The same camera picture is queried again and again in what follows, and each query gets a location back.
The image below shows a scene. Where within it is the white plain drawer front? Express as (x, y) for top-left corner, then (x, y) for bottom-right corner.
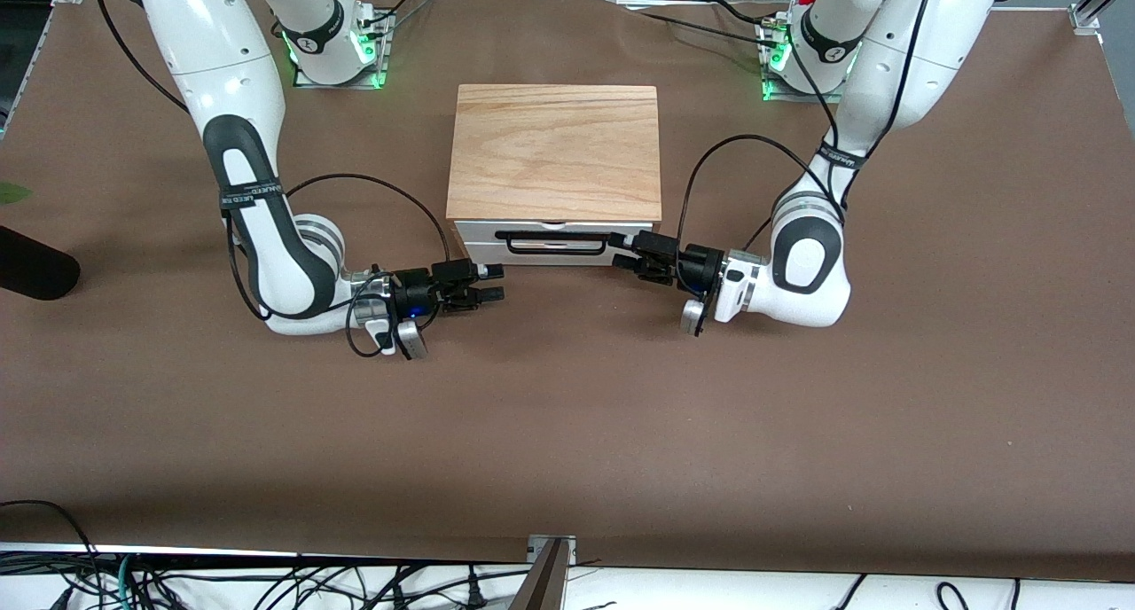
(457, 241), (652, 267)

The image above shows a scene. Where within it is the white drawer with black handle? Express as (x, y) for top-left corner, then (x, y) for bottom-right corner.
(454, 221), (655, 256)

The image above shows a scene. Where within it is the large black rounded object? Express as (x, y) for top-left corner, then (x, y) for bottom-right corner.
(0, 224), (82, 301)

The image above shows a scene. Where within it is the brown paper table cover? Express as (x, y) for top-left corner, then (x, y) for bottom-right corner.
(0, 0), (1135, 584)

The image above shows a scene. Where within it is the teal cable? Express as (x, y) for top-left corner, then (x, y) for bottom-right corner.
(113, 552), (137, 610)

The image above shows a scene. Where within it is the black looping floor cable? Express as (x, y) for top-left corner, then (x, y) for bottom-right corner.
(0, 500), (100, 593)

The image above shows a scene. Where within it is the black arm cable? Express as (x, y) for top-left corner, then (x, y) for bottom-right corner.
(93, 0), (453, 359)
(676, 0), (941, 293)

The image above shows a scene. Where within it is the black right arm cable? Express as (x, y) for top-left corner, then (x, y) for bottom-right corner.
(93, 0), (453, 359)

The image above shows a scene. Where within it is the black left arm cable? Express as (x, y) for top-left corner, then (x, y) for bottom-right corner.
(676, 0), (941, 293)

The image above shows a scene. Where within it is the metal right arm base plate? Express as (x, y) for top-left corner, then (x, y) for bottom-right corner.
(293, 9), (393, 90)

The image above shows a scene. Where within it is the black cable on table cover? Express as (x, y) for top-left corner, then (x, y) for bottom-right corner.
(631, 0), (783, 42)

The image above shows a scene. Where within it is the light wooden drawer cabinet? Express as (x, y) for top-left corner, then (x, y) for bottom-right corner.
(445, 84), (663, 224)

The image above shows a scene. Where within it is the grey metal bracket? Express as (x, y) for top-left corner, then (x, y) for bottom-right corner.
(528, 535), (577, 565)

